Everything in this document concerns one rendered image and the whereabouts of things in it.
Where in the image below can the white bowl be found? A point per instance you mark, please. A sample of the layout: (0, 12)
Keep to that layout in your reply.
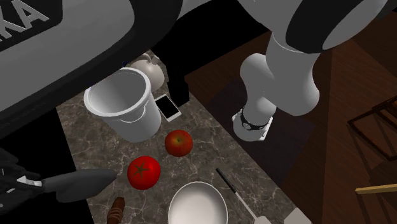
(197, 204)

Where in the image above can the white round jug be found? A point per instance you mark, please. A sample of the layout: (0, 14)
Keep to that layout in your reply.
(153, 69)

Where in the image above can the red tomato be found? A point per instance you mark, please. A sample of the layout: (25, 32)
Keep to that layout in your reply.
(144, 172)

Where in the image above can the dark wooden chair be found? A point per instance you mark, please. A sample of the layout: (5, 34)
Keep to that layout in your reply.
(377, 124)

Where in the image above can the brown ribbed bottle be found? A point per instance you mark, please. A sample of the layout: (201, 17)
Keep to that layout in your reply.
(115, 211)

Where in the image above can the red apple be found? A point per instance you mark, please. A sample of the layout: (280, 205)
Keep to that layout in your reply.
(178, 143)

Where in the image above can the white bucket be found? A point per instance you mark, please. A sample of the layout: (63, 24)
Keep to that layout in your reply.
(124, 102)

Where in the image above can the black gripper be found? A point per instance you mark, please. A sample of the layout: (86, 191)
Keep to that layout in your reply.
(14, 183)

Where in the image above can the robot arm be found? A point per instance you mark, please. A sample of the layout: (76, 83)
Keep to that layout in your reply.
(80, 34)

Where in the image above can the light wooden bar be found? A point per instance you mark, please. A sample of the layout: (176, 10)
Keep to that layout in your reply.
(377, 189)

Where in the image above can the white flat block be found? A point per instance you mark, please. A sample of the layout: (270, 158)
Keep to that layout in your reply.
(297, 217)

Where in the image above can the white smartphone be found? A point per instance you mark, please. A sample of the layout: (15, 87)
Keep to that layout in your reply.
(167, 107)

